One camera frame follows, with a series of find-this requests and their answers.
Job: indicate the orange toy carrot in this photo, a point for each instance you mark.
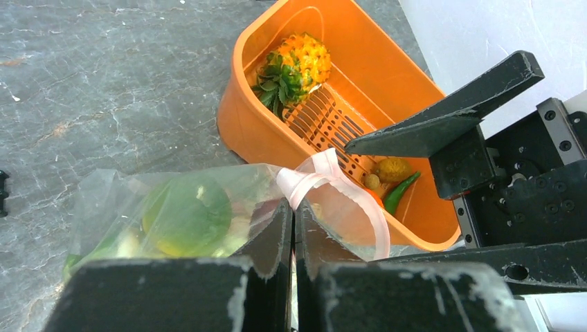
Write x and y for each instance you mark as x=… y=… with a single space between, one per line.
x=376 y=197

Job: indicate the orange plastic basket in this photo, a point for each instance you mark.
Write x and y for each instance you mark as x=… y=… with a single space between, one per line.
x=373 y=84

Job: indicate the green toy cucumber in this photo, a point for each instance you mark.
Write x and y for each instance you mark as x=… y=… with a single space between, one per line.
x=392 y=200

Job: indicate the orange toy pineapple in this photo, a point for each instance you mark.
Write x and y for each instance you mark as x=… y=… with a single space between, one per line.
x=292 y=71

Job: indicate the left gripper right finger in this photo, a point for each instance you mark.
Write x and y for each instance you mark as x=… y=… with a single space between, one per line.
x=337 y=291

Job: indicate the small olive toy ball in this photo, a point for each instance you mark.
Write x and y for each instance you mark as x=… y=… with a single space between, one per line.
x=371 y=181

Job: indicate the small yellow toy fruit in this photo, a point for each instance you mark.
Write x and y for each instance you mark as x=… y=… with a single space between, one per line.
x=393 y=170

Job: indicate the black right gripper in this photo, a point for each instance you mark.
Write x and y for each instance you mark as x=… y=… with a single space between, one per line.
x=526 y=184

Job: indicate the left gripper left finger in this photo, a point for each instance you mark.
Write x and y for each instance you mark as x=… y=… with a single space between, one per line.
x=247 y=291

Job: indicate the yellow green toy mango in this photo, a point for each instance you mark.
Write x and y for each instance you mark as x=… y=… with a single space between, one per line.
x=187 y=216

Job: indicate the clear dotted zip top bag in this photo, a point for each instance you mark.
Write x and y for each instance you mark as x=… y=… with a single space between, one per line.
x=108 y=207

